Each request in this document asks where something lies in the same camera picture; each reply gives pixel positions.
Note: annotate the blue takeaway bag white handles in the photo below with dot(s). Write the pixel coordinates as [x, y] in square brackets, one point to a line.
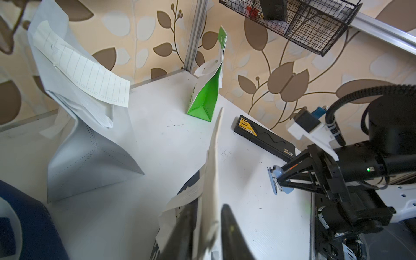
[27, 229]

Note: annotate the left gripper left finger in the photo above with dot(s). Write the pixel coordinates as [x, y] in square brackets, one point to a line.
[180, 243]

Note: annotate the black yellow-labelled device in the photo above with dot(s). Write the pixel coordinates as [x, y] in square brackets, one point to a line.
[265, 139]

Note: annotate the right wire basket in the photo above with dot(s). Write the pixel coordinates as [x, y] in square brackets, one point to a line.
[312, 25]

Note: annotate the white bag back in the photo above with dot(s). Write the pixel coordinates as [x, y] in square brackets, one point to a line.
[98, 147]

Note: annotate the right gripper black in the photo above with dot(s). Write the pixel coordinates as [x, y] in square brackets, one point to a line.
[327, 172]

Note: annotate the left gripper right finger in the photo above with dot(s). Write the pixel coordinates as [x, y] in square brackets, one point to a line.
[234, 246]

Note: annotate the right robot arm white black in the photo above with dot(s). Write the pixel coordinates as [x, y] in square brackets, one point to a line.
[351, 184]

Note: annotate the white green bag right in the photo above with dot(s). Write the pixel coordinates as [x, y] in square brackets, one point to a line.
[206, 90]

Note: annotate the dark navy bag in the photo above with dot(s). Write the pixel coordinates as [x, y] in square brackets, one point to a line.
[191, 190]

